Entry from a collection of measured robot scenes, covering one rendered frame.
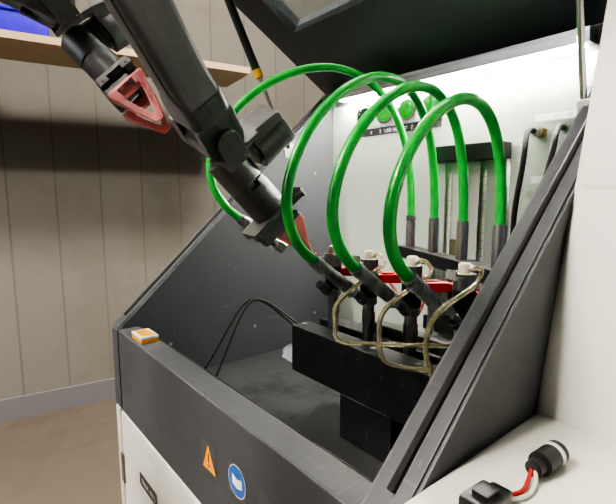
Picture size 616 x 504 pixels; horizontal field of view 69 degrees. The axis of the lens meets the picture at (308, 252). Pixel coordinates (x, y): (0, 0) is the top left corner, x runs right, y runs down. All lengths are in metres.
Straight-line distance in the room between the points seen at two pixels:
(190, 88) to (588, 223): 0.44
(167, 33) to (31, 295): 2.40
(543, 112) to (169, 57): 0.59
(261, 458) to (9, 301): 2.41
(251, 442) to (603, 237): 0.41
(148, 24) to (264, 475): 0.46
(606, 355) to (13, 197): 2.63
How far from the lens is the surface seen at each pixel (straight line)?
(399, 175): 0.46
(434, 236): 0.79
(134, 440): 0.93
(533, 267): 0.48
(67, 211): 2.77
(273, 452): 0.48
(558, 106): 0.84
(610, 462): 0.48
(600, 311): 0.51
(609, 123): 0.55
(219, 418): 0.57
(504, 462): 0.44
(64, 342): 2.88
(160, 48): 0.52
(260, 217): 0.65
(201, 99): 0.55
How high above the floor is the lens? 1.20
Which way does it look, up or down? 7 degrees down
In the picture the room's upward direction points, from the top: straight up
